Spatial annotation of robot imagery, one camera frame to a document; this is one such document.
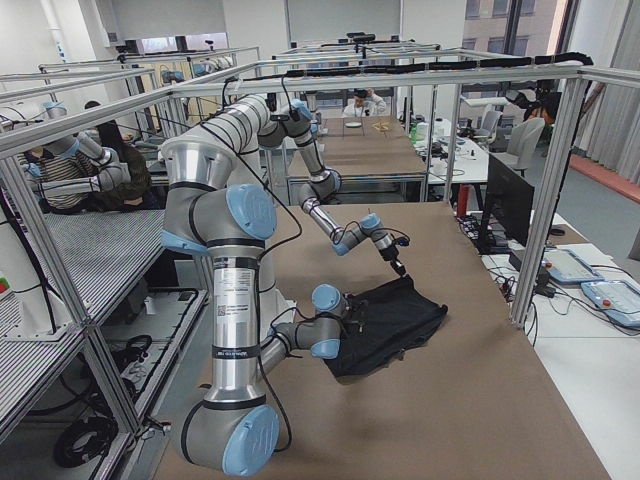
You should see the black monitor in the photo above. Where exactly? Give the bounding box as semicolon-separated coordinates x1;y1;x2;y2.
476;154;535;255

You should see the red cylindrical tube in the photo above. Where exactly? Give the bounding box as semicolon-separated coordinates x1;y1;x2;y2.
456;184;472;218

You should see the person in striped shirt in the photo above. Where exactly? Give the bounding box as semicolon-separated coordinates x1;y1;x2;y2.
20;147;98;215

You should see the black printed t-shirt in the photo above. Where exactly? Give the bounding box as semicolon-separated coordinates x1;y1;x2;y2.
325;275;448;378

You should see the teach pendant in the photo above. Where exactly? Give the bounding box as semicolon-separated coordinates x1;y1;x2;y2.
542;248;604;285
581;280;639;328

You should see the grey striped work table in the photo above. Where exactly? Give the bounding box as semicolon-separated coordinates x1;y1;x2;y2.
1;210;163;439

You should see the grey office chair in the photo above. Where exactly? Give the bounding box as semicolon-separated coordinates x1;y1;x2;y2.
504;117;545;176

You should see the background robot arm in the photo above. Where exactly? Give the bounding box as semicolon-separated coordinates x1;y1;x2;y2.
21;132;131;203

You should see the seated person in white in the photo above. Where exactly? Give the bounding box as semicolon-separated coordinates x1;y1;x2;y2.
342;88;387;118

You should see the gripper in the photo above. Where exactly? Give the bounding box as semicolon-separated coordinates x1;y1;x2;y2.
375;234;406;277

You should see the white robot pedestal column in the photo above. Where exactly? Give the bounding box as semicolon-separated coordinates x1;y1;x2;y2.
239;144;281;306

